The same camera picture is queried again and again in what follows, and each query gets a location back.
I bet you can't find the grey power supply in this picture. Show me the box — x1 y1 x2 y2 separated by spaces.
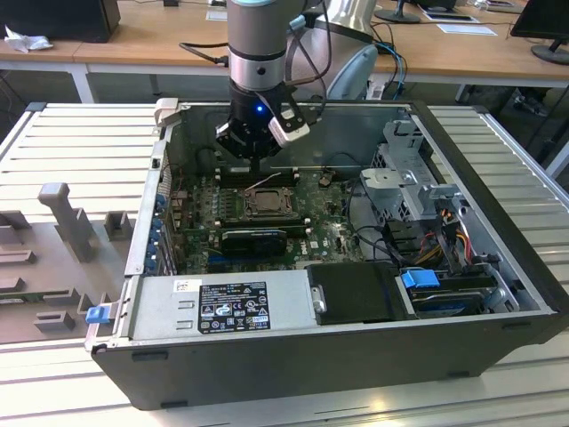
128 269 317 342

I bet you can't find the CPU with silver top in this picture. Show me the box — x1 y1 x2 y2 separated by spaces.
253 189 291 212

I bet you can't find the black monitor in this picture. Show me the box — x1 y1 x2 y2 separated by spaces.
509 0 569 67

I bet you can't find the metal socket cover frame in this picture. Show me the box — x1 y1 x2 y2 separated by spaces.
244 186 299 218

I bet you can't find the grey case release handle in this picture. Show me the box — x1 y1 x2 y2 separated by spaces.
153 97 180 134

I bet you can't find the metal wire locking lever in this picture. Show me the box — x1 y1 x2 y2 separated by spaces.
247 172 283 189

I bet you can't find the grey parts rack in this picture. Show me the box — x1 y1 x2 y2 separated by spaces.
0 181 137 346

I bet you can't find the yellow red black wire bundle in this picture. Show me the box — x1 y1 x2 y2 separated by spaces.
417 217 473 268

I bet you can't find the wooden desk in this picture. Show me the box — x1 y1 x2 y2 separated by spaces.
0 0 569 106

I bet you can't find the black computer tower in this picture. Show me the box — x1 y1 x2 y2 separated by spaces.
0 0 122 44

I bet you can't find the green motherboard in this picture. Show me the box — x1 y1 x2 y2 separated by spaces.
171 171 379 275

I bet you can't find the black monitor stand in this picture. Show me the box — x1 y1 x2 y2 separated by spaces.
374 0 422 24

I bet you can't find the graphics card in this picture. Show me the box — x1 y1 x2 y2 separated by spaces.
220 228 289 258

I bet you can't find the white paper sheet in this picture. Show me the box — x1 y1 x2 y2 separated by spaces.
437 22 498 36

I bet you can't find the black plastic shroud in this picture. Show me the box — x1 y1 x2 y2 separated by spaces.
306 262 397 326

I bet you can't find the CPU socket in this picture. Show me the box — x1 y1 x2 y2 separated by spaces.
243 185 300 219

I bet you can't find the RAM slot with white clips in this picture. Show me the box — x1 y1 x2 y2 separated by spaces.
220 218 308 224
220 176 299 183
220 167 299 174

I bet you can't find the silver metal drive cage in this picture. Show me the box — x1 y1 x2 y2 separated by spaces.
359 117 472 223

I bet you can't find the black and grey PC case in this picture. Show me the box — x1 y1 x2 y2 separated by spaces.
84 97 569 413

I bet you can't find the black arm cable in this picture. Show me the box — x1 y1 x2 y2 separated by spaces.
179 41 232 67

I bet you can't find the hard disk in blue carrier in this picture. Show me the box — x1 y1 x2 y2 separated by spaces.
399 268 497 319

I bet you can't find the crumpled white paper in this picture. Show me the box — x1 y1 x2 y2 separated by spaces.
4 24 53 53

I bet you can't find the blue cable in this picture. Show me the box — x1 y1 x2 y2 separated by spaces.
376 41 405 101

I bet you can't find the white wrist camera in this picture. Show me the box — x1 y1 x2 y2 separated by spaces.
268 108 311 148

